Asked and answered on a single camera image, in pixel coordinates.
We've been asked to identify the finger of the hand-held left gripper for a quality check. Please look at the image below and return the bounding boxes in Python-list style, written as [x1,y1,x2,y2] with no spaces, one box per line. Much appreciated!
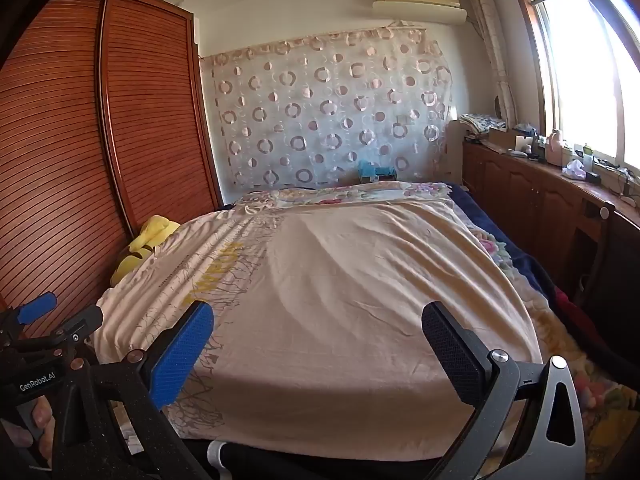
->
[12,304,104,349]
[0,291,57,334]

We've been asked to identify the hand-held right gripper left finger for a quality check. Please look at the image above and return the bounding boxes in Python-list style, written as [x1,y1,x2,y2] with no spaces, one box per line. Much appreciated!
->
[50,301,215,480]

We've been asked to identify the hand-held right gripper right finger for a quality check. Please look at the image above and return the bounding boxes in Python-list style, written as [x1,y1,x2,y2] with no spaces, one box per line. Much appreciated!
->
[421,301,586,480]

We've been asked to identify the beige t-shirt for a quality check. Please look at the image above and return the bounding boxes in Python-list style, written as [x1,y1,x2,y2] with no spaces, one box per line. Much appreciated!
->
[92,197,543,461]

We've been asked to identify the person's left hand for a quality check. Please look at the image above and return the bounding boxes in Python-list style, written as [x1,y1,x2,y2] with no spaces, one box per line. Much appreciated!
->
[0,396,57,467]

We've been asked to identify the white plastic hanger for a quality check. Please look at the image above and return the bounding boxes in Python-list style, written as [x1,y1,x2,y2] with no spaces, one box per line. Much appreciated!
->
[206,440,236,480]

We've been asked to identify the yellow plush toy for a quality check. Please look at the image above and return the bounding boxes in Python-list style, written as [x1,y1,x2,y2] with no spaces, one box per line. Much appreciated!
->
[110,215,181,286]

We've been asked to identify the red cloth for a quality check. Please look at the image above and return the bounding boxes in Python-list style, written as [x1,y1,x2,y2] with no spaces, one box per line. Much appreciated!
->
[550,290,591,321]

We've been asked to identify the floral quilt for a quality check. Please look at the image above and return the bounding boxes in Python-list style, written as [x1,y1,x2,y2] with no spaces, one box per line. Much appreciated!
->
[440,182,568,303]

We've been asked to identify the wooden slatted wardrobe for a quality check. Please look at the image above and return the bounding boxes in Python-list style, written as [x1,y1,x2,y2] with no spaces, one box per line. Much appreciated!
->
[0,0,223,311]

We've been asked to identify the long wooden cabinet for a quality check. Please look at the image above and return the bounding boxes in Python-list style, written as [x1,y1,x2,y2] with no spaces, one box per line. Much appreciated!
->
[447,120,640,311]

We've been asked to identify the small box with blue cloth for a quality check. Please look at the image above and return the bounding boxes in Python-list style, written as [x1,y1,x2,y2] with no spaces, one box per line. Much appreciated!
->
[357,160,398,183]

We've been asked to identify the cardboard box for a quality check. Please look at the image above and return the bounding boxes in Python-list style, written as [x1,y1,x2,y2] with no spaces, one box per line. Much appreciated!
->
[487,127,536,153]

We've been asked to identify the stack of folded cloths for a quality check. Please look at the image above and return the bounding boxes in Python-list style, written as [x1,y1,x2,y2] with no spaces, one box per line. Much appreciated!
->
[459,112,501,136]

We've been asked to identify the sheer circle-patterned curtain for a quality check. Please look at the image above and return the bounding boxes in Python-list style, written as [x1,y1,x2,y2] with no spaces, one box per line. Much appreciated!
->
[199,22,453,191]

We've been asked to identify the wood-framed window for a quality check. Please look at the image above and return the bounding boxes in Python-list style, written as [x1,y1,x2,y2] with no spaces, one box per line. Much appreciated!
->
[507,0,640,171]

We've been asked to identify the tied patterned window curtain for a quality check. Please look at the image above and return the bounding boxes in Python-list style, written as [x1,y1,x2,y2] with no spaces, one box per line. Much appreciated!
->
[467,0,518,128]

